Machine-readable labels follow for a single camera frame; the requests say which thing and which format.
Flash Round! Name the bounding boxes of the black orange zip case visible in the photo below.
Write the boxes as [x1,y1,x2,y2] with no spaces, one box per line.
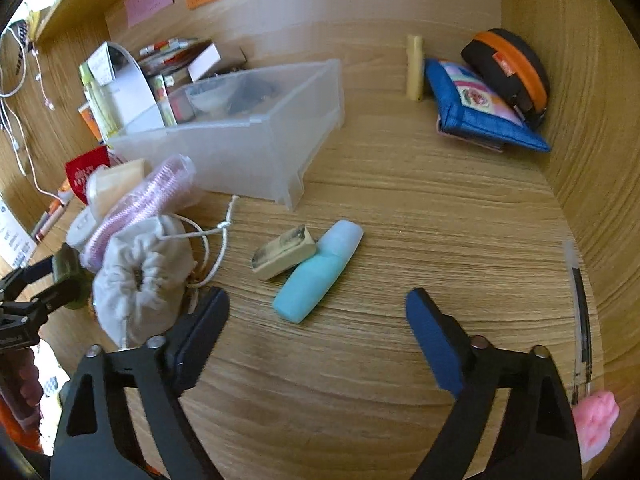
[460,28,551,128]

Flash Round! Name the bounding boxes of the green spray bottle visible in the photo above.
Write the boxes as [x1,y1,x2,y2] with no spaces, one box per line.
[79,60,118,142]

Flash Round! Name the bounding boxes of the red pouch with gold bow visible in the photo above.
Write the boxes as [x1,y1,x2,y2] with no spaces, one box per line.
[65,147,112,206]

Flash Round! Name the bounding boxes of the black pen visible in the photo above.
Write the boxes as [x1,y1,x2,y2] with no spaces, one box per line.
[561,240,594,407]

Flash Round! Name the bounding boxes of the wooden shelf board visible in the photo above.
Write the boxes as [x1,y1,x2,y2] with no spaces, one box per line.
[34,0,128,43]

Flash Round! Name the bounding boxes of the white drawstring bag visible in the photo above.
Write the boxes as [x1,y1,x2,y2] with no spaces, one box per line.
[91,195,241,350]

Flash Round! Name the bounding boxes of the orange booklet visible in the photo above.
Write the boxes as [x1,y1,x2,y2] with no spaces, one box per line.
[78,102,102,142]

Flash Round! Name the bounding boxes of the person's left hand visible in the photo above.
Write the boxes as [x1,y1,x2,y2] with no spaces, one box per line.
[12,347,45,423]

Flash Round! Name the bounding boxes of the white charging cable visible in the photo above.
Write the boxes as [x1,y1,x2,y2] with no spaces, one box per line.
[0,25,68,207]

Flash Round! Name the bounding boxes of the blue patchwork pouch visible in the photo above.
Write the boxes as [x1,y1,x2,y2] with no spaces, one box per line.
[425,58,552,153]

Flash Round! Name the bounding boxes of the black white braided cable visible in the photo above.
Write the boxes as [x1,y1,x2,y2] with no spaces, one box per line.
[11,19,30,77]

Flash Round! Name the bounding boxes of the beige jelly cup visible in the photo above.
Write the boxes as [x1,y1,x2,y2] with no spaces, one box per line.
[86,158,151,218]

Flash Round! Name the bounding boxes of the yellow tube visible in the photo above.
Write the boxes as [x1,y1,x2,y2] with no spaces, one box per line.
[406,34,426,102]

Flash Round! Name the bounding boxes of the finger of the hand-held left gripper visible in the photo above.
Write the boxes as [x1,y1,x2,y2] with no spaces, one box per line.
[0,284,68,322]
[0,257,57,295]

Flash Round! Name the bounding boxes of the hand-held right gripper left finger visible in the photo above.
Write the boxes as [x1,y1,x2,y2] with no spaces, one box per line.
[50,287,231,480]

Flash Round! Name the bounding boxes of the white curved folder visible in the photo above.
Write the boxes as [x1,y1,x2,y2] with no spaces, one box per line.
[99,42,167,137]

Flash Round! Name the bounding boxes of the wooden desktop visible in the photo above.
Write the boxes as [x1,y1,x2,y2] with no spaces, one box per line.
[30,55,608,480]

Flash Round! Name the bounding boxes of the pink fluffy toy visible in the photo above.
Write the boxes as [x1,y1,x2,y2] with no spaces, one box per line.
[571,391,621,464]

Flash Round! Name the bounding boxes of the green brown gourd charm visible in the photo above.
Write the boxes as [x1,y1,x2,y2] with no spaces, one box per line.
[51,247,95,312]

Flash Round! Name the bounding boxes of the pink rope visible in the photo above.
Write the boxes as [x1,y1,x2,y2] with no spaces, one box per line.
[82,155,197,271]

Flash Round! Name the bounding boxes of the small white cardboard box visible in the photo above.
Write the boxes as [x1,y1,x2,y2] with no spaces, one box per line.
[187,42,224,82]

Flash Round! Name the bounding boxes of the pink paper note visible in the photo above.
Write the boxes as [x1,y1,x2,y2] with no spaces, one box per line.
[124,0,174,29]

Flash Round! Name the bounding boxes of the clear plastic storage box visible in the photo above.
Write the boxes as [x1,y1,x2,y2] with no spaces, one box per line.
[106,58,346,211]

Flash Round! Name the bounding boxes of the fruit print book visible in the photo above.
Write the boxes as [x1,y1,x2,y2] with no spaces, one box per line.
[151,72,177,127]

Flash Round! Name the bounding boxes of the orange white markers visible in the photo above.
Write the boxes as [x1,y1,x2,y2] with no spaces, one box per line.
[31,185,70,242]

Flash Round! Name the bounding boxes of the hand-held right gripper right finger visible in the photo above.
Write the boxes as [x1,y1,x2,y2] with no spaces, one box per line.
[405,287,583,480]

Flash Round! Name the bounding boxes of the thin white cable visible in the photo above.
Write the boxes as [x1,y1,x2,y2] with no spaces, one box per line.
[31,42,55,112]

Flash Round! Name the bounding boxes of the person's orange clothing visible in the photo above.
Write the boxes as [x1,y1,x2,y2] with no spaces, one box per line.
[0,395,43,458]

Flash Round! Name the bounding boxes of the stack of books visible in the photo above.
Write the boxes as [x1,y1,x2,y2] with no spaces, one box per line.
[136,36,213,87]

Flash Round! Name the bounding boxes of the red white pen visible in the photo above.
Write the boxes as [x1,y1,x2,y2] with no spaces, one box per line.
[138,38,182,57]

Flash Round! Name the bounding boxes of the clear plastic bowl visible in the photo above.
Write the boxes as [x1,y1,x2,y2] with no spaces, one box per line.
[186,83,237,114]

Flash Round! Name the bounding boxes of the beige block eraser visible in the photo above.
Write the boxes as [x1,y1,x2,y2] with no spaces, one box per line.
[251,225,317,281]

